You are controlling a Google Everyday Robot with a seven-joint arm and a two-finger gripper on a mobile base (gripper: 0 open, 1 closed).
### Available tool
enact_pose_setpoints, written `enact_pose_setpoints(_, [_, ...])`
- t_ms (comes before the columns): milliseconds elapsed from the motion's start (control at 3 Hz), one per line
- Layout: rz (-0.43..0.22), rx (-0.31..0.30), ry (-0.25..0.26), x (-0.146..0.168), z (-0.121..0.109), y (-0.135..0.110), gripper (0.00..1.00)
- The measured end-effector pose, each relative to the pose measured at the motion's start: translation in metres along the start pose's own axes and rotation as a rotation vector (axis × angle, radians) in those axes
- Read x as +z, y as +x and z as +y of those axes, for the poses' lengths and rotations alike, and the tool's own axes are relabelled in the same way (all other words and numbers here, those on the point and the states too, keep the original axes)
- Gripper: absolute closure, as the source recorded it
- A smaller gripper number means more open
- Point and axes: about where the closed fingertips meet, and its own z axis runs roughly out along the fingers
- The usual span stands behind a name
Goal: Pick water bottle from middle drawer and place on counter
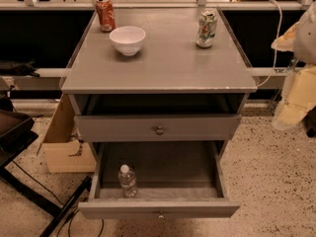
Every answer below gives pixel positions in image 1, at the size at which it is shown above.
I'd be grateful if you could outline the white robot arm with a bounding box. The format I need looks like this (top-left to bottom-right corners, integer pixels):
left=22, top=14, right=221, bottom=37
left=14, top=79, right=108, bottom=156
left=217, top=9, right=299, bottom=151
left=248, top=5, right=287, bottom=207
left=271, top=2, right=316, bottom=130

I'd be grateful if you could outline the grey drawer cabinet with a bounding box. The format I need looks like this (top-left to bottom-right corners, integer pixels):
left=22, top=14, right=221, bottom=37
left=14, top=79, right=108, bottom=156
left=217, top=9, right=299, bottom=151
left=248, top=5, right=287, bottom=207
left=60, top=6, right=258, bottom=150

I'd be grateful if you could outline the clear plastic water bottle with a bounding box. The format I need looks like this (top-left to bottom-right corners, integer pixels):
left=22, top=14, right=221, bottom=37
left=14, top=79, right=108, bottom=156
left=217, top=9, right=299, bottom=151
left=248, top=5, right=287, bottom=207
left=118, top=164, right=137, bottom=198

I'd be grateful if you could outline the white cable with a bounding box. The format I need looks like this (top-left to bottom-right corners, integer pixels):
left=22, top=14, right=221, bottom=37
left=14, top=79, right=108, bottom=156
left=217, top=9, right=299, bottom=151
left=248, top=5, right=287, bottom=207
left=257, top=0, right=284, bottom=88

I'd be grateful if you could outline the cardboard box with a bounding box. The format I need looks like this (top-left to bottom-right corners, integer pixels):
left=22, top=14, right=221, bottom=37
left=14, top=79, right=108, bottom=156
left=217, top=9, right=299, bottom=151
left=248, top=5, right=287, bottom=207
left=41, top=95, right=96, bottom=173

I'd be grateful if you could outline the grey open lower drawer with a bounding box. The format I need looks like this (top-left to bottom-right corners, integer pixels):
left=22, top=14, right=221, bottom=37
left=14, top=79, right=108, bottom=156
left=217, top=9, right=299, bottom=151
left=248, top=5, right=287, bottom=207
left=79, top=141, right=240, bottom=219

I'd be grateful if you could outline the metal railing frame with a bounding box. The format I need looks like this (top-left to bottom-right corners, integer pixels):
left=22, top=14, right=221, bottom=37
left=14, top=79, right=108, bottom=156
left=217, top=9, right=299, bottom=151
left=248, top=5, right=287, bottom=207
left=0, top=0, right=316, bottom=91

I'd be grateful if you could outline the black chair base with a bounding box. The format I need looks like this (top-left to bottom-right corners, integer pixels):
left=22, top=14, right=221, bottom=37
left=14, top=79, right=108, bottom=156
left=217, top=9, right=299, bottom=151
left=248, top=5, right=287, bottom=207
left=0, top=85, right=92, bottom=237

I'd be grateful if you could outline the black floor cable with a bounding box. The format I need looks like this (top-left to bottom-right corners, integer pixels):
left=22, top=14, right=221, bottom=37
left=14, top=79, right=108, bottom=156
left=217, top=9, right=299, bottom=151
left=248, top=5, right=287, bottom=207
left=12, top=160, right=105, bottom=237

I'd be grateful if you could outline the white green soda can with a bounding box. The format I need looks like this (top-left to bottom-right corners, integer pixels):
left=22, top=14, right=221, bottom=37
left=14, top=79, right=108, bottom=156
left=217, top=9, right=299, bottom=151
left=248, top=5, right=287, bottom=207
left=196, top=10, right=217, bottom=48

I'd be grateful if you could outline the white ceramic bowl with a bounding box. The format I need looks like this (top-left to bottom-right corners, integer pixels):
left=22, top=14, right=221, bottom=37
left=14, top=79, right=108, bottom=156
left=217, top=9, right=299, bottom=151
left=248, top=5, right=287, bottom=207
left=110, top=26, right=146, bottom=56

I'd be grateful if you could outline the grey upper drawer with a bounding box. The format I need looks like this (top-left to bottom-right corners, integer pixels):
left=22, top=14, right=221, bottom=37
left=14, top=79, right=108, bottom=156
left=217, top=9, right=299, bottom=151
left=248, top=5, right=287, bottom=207
left=74, top=115, right=241, bottom=142

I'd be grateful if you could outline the red soda can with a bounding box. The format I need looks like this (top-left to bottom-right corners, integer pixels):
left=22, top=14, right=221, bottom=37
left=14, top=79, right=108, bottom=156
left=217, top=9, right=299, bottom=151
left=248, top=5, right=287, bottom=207
left=95, top=0, right=116, bottom=33

